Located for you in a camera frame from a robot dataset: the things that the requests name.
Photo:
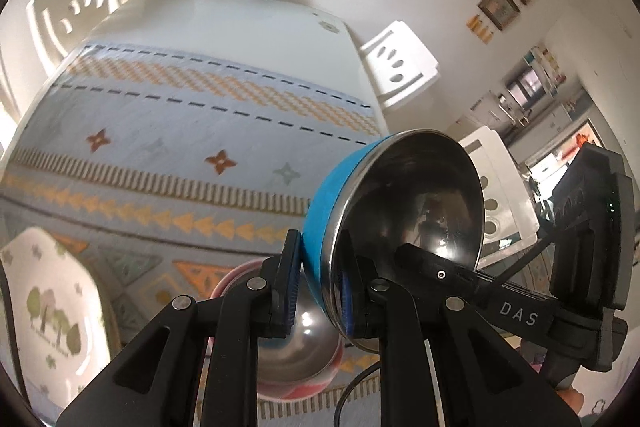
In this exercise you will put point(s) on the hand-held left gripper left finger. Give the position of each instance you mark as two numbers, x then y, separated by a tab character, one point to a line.
287	287

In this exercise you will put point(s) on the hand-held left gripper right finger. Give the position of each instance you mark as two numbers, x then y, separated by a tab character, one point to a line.
350	302

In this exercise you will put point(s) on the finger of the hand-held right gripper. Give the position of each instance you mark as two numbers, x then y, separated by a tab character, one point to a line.
517	312

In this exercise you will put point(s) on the pink steel bowl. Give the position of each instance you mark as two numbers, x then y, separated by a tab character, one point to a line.
300	357

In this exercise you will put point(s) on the blue steel bowl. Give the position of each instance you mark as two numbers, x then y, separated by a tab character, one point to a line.
330	207

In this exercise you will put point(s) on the white tree print square plate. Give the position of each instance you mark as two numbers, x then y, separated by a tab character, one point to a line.
55	307

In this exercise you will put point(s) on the person's right hand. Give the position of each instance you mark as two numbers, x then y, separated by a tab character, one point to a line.
571	401

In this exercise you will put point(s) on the white cutout chair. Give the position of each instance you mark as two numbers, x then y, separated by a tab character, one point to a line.
500	172
70	7
400	52

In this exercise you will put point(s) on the woven patterned table mat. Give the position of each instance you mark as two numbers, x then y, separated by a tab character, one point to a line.
175	132

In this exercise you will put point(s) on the yellow wall decoration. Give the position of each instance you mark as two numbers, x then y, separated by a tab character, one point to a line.
480	28

